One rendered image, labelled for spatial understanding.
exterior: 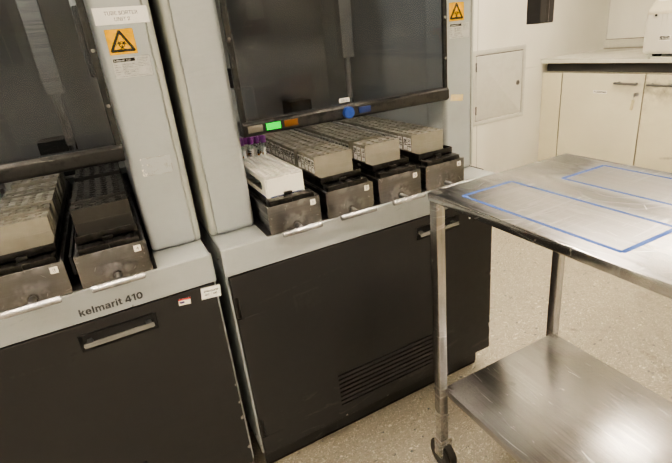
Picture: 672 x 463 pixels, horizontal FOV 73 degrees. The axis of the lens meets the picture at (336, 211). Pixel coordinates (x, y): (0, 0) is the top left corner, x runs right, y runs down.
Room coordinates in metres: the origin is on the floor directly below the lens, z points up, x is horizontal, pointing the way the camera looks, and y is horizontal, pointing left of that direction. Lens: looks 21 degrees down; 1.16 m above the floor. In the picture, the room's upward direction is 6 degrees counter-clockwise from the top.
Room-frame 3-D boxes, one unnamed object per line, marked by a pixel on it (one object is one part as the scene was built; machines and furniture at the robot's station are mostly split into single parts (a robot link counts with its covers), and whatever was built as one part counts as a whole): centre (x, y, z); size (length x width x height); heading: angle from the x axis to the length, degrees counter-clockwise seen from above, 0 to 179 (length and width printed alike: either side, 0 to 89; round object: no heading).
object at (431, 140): (1.29, -0.28, 0.85); 0.12 x 0.02 x 0.06; 114
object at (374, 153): (1.22, -0.14, 0.85); 0.12 x 0.02 x 0.06; 115
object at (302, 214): (1.30, 0.23, 0.78); 0.73 x 0.14 x 0.09; 25
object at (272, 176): (1.18, 0.18, 0.83); 0.30 x 0.10 x 0.06; 25
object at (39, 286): (1.07, 0.74, 0.78); 0.73 x 0.14 x 0.09; 25
